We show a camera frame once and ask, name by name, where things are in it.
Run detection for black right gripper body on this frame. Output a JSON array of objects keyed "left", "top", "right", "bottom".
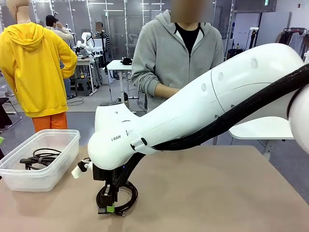
[{"left": 93, "top": 164, "right": 126, "bottom": 192}]

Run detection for black USB cable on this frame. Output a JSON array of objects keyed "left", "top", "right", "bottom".
[{"left": 96, "top": 180, "right": 139, "bottom": 217}]

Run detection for black power cable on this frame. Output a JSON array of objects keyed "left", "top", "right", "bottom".
[{"left": 32, "top": 148, "right": 63, "bottom": 167}]

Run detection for person's right forearm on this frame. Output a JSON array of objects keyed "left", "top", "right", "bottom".
[{"left": 131, "top": 77, "right": 181, "bottom": 100}]

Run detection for black metal chair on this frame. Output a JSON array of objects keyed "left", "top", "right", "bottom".
[{"left": 0, "top": 97, "right": 22, "bottom": 130}]

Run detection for clear plastic storage container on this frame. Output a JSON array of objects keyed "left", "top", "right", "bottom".
[{"left": 0, "top": 129, "right": 81, "bottom": 192}]

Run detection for mannequin in yellow hoodie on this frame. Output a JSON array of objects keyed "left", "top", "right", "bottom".
[{"left": 0, "top": 0, "right": 78, "bottom": 133}]

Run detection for grey step stool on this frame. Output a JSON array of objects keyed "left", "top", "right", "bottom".
[{"left": 74, "top": 77, "right": 92, "bottom": 97}]

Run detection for white standing desk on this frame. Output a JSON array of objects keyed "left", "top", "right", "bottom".
[{"left": 106, "top": 59, "right": 134, "bottom": 115}]

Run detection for background person with black cap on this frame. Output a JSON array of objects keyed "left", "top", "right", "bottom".
[{"left": 45, "top": 14, "right": 77, "bottom": 100}]

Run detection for background person in striped shirt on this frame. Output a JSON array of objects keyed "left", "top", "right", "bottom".
[{"left": 94, "top": 21, "right": 112, "bottom": 69}]

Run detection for person in grey hoodie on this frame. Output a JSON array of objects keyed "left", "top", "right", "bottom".
[{"left": 131, "top": 0, "right": 224, "bottom": 114}]

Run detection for black braided right arm sleeve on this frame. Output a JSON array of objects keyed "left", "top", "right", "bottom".
[{"left": 113, "top": 64, "right": 309, "bottom": 191}]

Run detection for large white table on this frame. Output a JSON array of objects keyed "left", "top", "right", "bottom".
[{"left": 228, "top": 116, "right": 297, "bottom": 160}]

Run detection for black clothes rack with garments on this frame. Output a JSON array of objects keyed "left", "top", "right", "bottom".
[{"left": 276, "top": 27, "right": 309, "bottom": 60}]

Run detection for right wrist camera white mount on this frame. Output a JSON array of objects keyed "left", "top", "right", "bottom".
[{"left": 71, "top": 158, "right": 93, "bottom": 179}]

